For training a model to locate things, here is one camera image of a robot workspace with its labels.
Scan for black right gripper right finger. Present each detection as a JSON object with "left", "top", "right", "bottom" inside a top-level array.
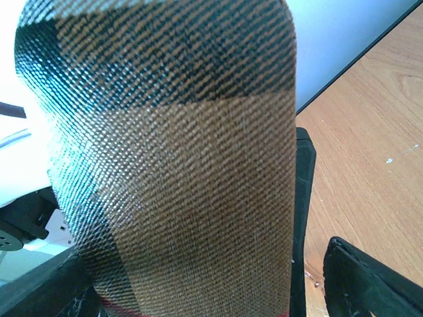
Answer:
[{"left": 323, "top": 236, "right": 422, "bottom": 316}]

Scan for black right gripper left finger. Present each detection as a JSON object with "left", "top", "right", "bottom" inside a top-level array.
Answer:
[{"left": 1, "top": 247, "right": 102, "bottom": 316}]

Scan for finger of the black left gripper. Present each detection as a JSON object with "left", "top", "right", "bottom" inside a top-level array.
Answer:
[{"left": 289, "top": 127, "right": 317, "bottom": 317}]

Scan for brown plaid glasses case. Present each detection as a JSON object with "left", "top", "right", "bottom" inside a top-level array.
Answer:
[{"left": 15, "top": 1, "right": 296, "bottom": 316}]

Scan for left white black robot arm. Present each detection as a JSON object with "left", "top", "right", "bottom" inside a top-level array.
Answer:
[{"left": 1, "top": 127, "right": 316, "bottom": 316}]

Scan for orange tinted sunglasses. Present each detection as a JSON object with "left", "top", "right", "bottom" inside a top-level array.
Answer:
[{"left": 304, "top": 265, "right": 325, "bottom": 292}]

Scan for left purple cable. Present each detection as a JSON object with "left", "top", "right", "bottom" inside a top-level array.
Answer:
[{"left": 0, "top": 101, "right": 27, "bottom": 118}]

